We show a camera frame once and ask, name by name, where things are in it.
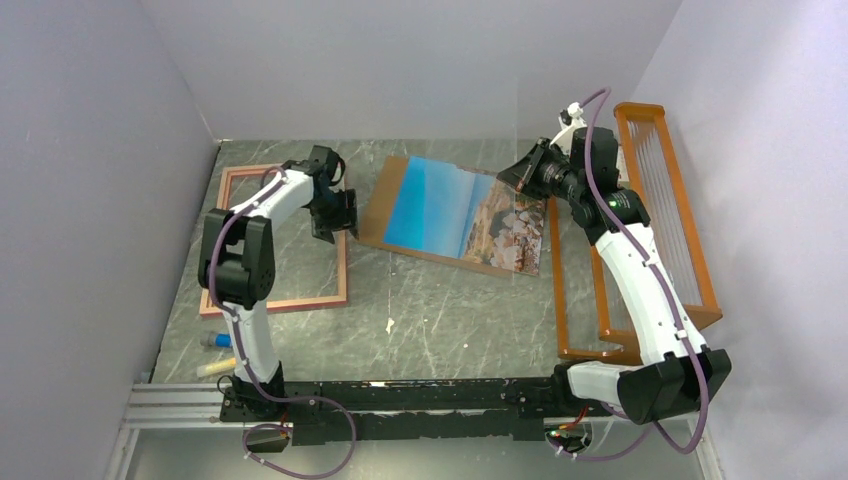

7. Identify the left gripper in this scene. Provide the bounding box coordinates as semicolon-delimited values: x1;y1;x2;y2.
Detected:
308;188;358;245

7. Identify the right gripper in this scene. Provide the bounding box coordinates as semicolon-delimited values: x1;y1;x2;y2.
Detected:
498;137;585;203

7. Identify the brown frame backing board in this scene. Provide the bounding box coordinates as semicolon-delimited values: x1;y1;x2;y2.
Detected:
359;156;513;277

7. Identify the seaside landscape photo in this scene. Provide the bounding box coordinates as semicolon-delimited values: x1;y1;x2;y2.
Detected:
363;156;546;276

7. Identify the pink wooden picture frame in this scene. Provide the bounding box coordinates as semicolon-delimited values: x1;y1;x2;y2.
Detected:
199;165;348;316

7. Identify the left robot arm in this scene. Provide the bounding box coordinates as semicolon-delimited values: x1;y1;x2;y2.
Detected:
197;145;358;420

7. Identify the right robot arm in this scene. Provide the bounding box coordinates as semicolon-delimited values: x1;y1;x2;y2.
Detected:
496;127;732;425

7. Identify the orange wooden rack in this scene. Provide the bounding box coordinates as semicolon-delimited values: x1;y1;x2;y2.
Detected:
549;102;723;365

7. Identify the blue capped small bottle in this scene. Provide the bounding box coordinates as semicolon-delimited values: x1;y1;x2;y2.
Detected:
199;331;232;348

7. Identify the yellow orange marker tube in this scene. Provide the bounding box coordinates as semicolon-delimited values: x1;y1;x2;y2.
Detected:
195;357;238;378

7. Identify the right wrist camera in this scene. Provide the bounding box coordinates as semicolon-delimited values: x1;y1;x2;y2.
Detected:
550;102;587;156

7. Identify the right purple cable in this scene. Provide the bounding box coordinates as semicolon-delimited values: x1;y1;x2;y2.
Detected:
546;87;711;464

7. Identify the purple cable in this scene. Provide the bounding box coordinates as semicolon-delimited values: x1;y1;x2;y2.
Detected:
206;165;359;480
546;87;711;464

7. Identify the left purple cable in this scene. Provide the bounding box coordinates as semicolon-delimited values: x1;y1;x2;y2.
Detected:
206;165;359;480

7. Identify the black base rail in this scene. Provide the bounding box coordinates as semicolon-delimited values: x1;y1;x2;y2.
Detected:
219;375;608;446

